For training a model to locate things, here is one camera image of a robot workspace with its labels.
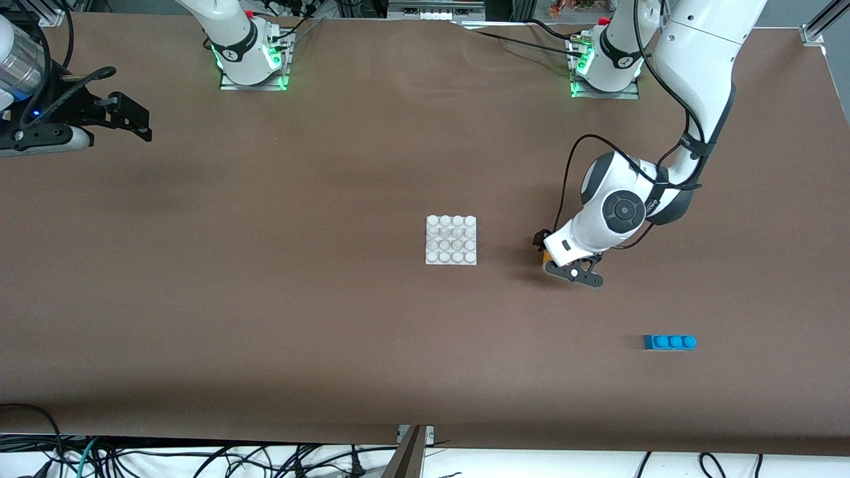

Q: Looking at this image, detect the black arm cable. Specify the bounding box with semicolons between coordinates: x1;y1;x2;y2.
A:
17;0;119;130
554;0;708;233

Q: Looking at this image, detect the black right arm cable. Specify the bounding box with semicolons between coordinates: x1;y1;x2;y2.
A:
17;0;119;130

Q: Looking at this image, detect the blue three-stud block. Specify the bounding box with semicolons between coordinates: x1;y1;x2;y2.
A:
643;334;698;351

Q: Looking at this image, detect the silver aluminium extrusion corner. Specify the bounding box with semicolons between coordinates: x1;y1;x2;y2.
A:
800;0;850;46
37;0;74;27

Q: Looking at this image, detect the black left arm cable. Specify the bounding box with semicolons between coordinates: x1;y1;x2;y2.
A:
554;0;708;233

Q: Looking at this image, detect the teal floor cable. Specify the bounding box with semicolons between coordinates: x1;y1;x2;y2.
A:
76;437;100;478

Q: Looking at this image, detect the white studded base plate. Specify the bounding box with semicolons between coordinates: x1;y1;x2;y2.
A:
425;214;479;266

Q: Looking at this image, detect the black floor cable loop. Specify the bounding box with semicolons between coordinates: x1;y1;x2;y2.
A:
0;403;67;478

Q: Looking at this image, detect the grey aluminium post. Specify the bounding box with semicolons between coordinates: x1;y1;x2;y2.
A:
382;425;426;478

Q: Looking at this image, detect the large table cover sheet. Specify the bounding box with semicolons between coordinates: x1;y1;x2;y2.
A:
0;13;850;459

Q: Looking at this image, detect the black cable across table edge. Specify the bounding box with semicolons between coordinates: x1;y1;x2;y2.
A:
473;30;585;54

